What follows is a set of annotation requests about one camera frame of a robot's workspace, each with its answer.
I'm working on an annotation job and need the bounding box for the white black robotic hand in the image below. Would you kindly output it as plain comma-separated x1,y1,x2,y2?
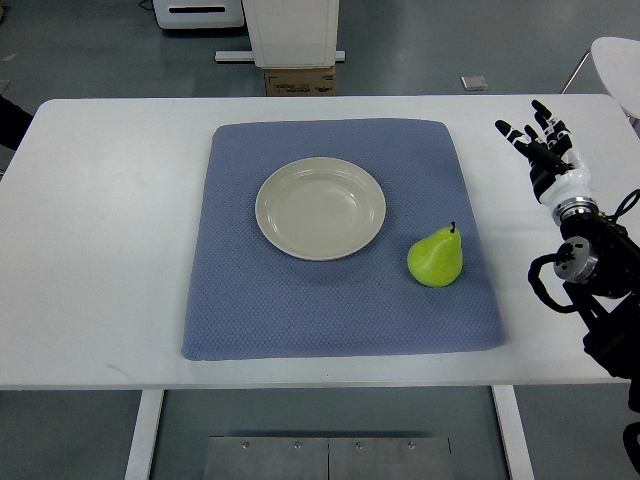
495,100,589,206

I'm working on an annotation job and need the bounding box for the green pear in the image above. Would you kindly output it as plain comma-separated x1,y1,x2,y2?
406,222,463,288

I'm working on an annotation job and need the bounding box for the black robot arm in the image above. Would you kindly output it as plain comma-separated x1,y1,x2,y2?
528,190,639,412

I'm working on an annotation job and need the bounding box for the grey floor plate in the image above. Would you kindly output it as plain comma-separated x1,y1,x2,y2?
460,75,488,91

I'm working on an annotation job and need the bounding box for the cream round plate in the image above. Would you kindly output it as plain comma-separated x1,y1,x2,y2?
255,157,386,261

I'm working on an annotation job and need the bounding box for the white chair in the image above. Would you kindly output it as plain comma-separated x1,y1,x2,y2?
561,37,640,123

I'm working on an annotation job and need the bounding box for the white right table leg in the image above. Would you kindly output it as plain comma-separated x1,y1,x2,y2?
491,385,535,480

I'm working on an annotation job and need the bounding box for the white table leg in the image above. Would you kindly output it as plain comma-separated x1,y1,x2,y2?
491,385,535,480
124,390,164,480

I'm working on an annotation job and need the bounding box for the brown cardboard box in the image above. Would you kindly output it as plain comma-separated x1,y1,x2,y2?
264,66,336,97

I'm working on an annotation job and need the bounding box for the blue textured mat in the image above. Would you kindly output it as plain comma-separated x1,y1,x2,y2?
182,119,505,360

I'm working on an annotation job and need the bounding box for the white appliance with slot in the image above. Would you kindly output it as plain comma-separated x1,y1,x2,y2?
152,0,245,30

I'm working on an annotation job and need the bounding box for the white left table leg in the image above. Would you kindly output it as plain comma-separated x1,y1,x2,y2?
124,390,164,480

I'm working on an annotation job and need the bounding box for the black object at left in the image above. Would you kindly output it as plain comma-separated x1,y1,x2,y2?
0,95,33,151

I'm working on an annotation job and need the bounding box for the white cabinet pedestal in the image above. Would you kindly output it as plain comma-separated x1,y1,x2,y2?
215,0,346,69

